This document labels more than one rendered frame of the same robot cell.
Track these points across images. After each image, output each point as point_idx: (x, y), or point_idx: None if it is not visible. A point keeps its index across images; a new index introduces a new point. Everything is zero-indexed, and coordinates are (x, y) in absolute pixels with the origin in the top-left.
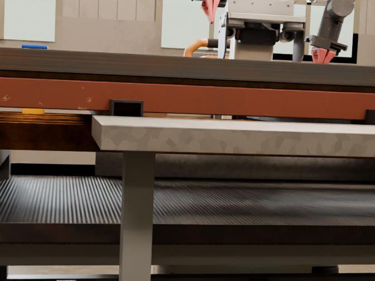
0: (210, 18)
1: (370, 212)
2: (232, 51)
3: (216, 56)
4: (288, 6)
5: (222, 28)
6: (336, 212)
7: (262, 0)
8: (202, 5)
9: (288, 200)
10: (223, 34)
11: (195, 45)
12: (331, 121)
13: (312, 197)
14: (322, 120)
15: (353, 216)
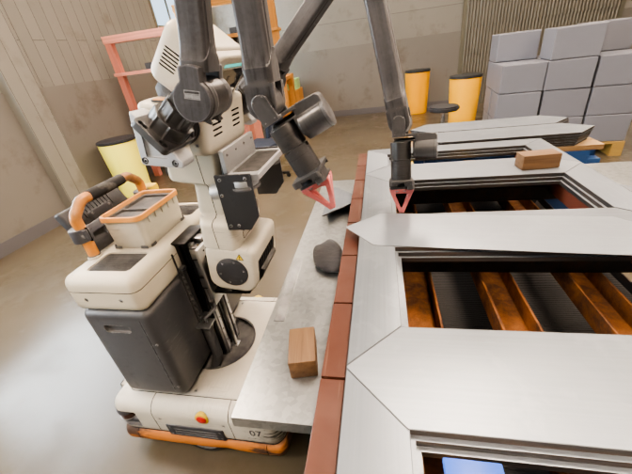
0: (334, 203)
1: (522, 291)
2: (213, 206)
3: (145, 211)
4: (251, 138)
5: (239, 193)
6: (530, 307)
7: (239, 141)
8: (308, 190)
9: (484, 320)
10: (245, 199)
11: (82, 206)
12: (598, 265)
13: (455, 300)
14: (576, 265)
15: (545, 303)
